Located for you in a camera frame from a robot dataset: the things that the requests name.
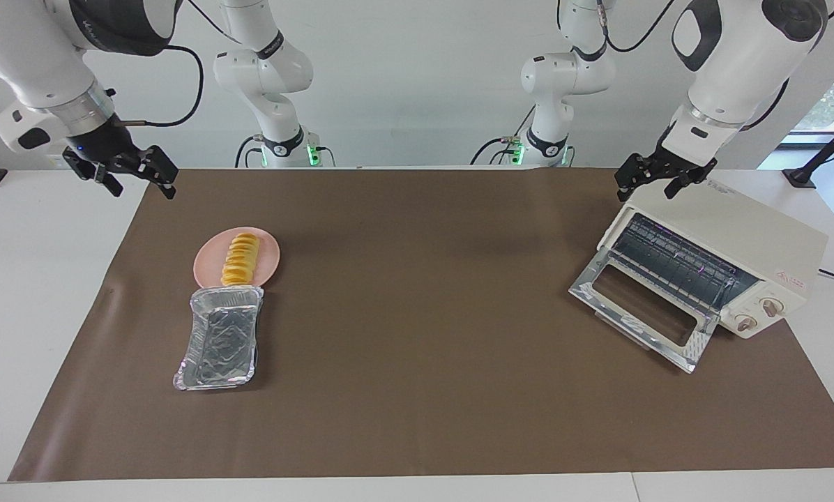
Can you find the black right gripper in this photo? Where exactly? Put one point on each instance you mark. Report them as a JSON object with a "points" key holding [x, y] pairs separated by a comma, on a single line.
{"points": [[107, 146]]}

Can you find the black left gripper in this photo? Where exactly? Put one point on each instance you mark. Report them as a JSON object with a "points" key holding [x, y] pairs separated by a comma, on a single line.
{"points": [[675, 164]]}

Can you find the sliced golden bread loaf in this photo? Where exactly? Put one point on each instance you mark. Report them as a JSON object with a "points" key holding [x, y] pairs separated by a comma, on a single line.
{"points": [[240, 261]]}

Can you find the aluminium foil tray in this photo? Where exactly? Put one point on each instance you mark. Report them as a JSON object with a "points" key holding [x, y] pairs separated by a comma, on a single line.
{"points": [[218, 341]]}

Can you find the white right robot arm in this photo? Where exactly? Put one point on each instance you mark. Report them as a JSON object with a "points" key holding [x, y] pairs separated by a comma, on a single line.
{"points": [[33, 56]]}

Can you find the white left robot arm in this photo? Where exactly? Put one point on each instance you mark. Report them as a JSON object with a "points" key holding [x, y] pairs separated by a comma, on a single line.
{"points": [[738, 63]]}

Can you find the cream toaster oven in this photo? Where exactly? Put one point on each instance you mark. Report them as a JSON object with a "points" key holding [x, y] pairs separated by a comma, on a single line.
{"points": [[731, 223]]}

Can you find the silver glass oven door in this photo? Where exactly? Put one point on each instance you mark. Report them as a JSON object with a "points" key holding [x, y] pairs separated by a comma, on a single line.
{"points": [[643, 307]]}

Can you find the cream oven knob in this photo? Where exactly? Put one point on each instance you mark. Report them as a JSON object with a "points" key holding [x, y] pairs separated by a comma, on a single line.
{"points": [[745, 322], [772, 306]]}

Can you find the pink round plate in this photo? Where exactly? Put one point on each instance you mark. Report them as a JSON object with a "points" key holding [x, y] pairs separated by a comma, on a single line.
{"points": [[208, 265]]}

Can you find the brown table mat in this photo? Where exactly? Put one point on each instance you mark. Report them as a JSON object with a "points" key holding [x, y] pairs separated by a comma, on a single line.
{"points": [[417, 390]]}

